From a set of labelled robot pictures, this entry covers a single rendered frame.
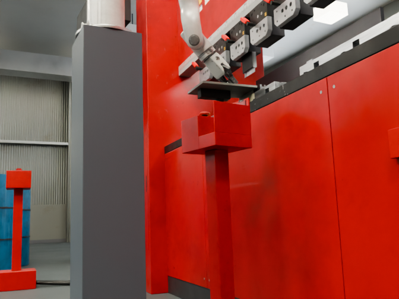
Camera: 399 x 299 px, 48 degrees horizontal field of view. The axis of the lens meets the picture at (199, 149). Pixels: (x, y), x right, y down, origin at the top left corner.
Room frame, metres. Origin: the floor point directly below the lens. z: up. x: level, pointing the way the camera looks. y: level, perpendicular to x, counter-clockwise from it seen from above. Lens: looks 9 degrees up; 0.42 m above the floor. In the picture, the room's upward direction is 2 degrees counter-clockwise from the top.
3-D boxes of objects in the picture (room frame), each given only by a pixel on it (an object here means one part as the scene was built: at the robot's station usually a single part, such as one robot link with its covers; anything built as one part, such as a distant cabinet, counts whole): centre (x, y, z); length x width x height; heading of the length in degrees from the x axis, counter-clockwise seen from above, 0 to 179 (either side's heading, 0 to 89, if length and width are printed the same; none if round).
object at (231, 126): (1.57, -0.06, 0.75); 0.20 x 0.16 x 0.18; 36
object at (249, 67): (2.01, -0.25, 1.13); 0.10 x 0.02 x 0.10; 23
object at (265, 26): (1.85, -0.31, 1.26); 0.15 x 0.09 x 0.17; 23
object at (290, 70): (2.42, -0.63, 1.12); 1.13 x 0.02 x 0.44; 23
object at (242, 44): (2.03, -0.24, 1.26); 0.15 x 0.09 x 0.17; 23
